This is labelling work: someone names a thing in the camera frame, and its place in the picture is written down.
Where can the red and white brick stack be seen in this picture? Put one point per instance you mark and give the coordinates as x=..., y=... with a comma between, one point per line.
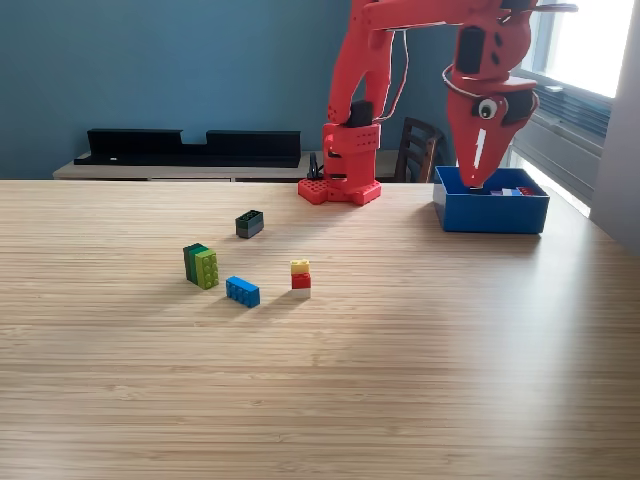
x=525, y=191

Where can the yellow red white brick stack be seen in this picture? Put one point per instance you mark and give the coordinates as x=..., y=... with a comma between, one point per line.
x=301, y=280

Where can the blue bin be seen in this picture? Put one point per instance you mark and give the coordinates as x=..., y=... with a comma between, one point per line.
x=490, y=215

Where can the dark wooden chair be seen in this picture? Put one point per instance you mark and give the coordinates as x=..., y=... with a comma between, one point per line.
x=417, y=145

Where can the bright window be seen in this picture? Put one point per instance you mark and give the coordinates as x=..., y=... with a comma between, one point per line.
x=590, y=40

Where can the dark green grey brick stack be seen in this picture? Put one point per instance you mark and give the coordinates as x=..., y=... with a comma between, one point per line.
x=249, y=225

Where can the black shelf tray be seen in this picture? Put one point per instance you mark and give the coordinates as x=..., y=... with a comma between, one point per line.
x=150, y=150

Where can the wooden sideboard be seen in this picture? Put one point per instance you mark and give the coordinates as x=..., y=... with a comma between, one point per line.
x=150, y=172

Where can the grey wall heater unit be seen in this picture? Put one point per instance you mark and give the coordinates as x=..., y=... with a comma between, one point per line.
x=570, y=135

